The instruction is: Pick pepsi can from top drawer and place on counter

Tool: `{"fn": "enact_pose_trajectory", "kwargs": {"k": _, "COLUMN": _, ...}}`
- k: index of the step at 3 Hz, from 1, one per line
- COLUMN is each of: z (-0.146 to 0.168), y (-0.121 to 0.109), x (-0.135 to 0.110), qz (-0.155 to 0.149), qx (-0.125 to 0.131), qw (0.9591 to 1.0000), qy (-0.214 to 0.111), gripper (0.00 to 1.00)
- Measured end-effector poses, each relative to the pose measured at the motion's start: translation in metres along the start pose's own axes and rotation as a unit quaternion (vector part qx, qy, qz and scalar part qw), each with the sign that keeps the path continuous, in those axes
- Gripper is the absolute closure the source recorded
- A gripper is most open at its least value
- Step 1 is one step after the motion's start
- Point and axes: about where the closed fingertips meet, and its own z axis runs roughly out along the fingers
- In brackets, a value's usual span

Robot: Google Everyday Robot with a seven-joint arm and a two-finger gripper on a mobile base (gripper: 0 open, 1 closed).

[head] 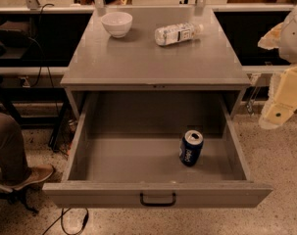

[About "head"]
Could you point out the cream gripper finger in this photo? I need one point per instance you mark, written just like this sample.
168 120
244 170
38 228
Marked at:
282 102
271 39

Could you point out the blue pepsi can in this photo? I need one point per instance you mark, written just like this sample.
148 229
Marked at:
190 147

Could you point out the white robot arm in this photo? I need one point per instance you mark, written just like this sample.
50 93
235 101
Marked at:
287 49

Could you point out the open grey top drawer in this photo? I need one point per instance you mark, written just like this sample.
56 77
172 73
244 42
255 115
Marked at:
127 143

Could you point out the clear plastic water bottle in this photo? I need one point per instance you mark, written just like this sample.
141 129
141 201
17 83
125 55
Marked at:
176 33

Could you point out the grey metal cabinet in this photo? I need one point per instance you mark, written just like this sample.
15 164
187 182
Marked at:
136 62

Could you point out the white ceramic bowl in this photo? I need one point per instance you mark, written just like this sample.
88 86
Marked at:
117 24

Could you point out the brown shoe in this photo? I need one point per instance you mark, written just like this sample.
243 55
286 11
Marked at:
38 174

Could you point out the black office chair base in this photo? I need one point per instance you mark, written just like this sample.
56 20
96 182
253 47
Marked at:
12 196

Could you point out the person's leg in trousers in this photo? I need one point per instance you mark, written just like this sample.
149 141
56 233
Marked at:
13 162

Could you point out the black drawer handle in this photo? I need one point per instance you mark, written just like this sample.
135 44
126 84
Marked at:
157 201

